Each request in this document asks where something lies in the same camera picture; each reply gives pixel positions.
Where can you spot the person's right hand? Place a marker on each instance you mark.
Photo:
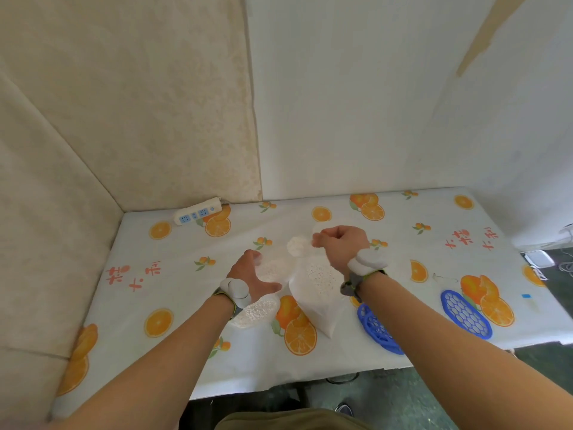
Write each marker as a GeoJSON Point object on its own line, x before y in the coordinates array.
{"type": "Point", "coordinates": [347, 246]}

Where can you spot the white power strip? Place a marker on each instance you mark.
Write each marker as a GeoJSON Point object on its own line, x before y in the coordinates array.
{"type": "Point", "coordinates": [197, 212]}

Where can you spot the clear bag of white granules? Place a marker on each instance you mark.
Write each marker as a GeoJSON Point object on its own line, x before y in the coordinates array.
{"type": "Point", "coordinates": [259, 311]}
{"type": "Point", "coordinates": [320, 282]}

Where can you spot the person's right fingers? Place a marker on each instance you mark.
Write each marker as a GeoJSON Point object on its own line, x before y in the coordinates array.
{"type": "Point", "coordinates": [326, 237]}

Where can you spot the white box device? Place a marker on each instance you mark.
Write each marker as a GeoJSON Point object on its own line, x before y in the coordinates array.
{"type": "Point", "coordinates": [539, 258]}

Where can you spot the orange fruit print tablecloth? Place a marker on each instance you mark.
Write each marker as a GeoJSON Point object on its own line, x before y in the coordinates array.
{"type": "Point", "coordinates": [179, 264]}

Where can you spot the dark shoe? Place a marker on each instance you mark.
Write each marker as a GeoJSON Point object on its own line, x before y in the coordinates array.
{"type": "Point", "coordinates": [344, 408]}

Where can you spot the person's left hand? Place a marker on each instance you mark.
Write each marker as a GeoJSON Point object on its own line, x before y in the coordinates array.
{"type": "Point", "coordinates": [249, 277]}

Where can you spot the person's right forearm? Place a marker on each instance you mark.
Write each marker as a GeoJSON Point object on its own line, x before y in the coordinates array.
{"type": "Point", "coordinates": [452, 349]}

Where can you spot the person's left forearm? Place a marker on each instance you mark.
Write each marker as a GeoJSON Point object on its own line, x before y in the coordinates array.
{"type": "Point", "coordinates": [147, 367]}

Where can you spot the blue plastic mesh basket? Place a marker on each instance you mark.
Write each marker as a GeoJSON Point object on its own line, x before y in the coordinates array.
{"type": "Point", "coordinates": [378, 333]}
{"type": "Point", "coordinates": [465, 314]}

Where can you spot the olive green trousers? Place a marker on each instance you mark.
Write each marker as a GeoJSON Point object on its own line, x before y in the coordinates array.
{"type": "Point", "coordinates": [291, 420]}

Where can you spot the person's left thumb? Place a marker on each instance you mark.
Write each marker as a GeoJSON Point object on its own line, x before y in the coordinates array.
{"type": "Point", "coordinates": [270, 288]}

